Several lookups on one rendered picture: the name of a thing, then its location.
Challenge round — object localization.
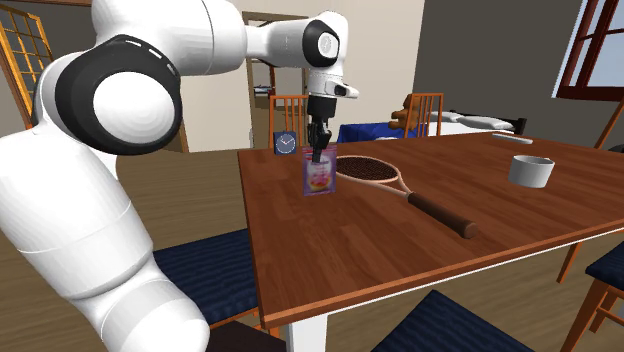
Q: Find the blue square clock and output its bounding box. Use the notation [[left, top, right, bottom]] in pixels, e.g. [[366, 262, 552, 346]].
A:
[[272, 130, 298, 157]]

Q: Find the brown teddy bear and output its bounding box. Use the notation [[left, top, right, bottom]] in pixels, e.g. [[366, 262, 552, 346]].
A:
[[387, 94, 422, 132]]

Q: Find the wooden doorway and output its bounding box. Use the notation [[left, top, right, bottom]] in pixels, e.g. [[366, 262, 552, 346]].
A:
[[241, 10, 310, 150]]

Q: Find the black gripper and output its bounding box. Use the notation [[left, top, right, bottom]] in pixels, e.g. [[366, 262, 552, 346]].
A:
[[307, 95, 339, 164]]

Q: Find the orange lattice window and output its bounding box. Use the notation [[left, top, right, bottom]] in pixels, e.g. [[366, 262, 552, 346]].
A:
[[0, 3, 55, 131]]

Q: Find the white round bowl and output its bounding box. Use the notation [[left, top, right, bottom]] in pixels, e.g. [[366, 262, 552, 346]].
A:
[[507, 154, 556, 190]]

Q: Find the blue cushioned wooden chair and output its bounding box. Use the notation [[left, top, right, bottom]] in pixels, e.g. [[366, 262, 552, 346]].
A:
[[559, 240, 624, 352], [556, 97, 624, 285], [152, 227, 282, 340], [369, 289, 538, 352]]

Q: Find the bed with blue blanket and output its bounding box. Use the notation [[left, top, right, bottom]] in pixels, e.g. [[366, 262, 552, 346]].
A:
[[336, 109, 529, 145]]

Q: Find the purple food box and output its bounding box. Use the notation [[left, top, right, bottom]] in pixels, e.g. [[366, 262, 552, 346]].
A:
[[301, 144, 339, 198]]

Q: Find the orange wooden chair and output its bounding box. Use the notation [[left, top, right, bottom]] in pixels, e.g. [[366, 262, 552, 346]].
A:
[[402, 91, 445, 140], [268, 93, 310, 150]]

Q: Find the wooden dining table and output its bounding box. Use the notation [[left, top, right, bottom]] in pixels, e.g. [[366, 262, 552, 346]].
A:
[[236, 129, 624, 352]]

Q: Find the red framed window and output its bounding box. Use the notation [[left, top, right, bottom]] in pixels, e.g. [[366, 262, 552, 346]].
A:
[[551, 0, 624, 103]]

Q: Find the dark robot stand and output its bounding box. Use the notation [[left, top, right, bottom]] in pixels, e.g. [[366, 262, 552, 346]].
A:
[[206, 319, 289, 352]]

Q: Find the brown tennis racket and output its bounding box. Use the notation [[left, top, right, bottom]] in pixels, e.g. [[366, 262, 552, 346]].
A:
[[334, 154, 481, 241]]

